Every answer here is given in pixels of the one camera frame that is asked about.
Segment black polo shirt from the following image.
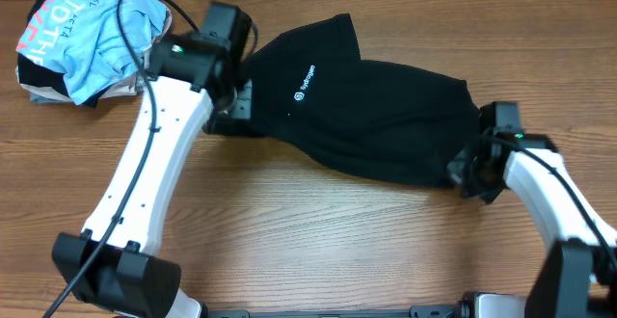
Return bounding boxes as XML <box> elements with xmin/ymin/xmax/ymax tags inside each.
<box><xmin>206</xmin><ymin>13</ymin><xmax>479</xmax><ymax>187</ymax></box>

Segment grey folded garment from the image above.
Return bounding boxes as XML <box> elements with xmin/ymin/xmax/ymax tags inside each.
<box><xmin>28</xmin><ymin>47</ymin><xmax>169</xmax><ymax>105</ymax></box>

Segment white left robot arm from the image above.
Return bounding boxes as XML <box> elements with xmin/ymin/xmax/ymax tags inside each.
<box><xmin>45</xmin><ymin>30</ymin><xmax>248</xmax><ymax>317</ymax></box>

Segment light blue printed t-shirt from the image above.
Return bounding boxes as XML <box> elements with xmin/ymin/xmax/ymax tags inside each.
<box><xmin>15</xmin><ymin>0</ymin><xmax>172</xmax><ymax>108</ymax></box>

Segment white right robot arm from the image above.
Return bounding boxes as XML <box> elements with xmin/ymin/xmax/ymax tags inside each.
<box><xmin>447</xmin><ymin>132</ymin><xmax>616</xmax><ymax>317</ymax></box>

